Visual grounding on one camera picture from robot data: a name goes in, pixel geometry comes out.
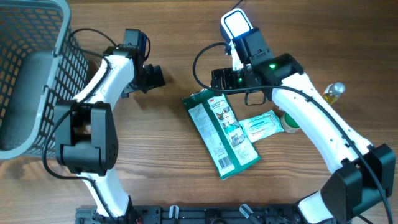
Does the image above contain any white barcode scanner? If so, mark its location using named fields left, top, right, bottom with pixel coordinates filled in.
left=220, top=8, right=253, bottom=43

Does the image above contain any grey plastic mesh basket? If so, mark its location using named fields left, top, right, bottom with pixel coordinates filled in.
left=1, top=1, right=89, bottom=160

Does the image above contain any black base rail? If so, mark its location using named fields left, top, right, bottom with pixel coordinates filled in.
left=74, top=203, right=305, bottom=224

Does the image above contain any green 3M glove package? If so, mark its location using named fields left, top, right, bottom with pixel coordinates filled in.
left=183, top=90, right=261, bottom=180

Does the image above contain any light teal wipes packet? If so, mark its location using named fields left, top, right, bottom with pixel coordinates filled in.
left=239, top=110, right=284, bottom=143

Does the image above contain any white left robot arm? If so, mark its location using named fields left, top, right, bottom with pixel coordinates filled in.
left=49, top=29, right=165, bottom=223

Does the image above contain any yellow liquid Vim bottle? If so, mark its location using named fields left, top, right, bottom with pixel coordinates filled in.
left=322, top=82, right=346, bottom=105

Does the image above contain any red-lidded white cup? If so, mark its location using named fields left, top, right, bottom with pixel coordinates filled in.
left=280, top=113, right=300, bottom=133

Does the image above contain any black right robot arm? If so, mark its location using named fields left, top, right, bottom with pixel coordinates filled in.
left=211, top=28, right=396, bottom=223

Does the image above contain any black right camera cable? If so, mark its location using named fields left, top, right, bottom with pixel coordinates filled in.
left=192, top=42, right=394, bottom=224

